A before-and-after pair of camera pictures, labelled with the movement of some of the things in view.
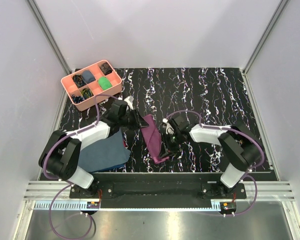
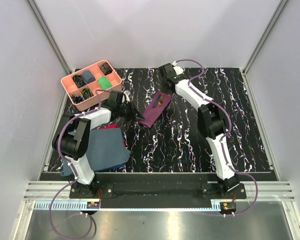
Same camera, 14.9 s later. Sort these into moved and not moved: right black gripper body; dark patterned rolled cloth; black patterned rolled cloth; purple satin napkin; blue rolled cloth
Moved: right black gripper body; purple satin napkin
Not moved: blue rolled cloth; black patterned rolled cloth; dark patterned rolled cloth
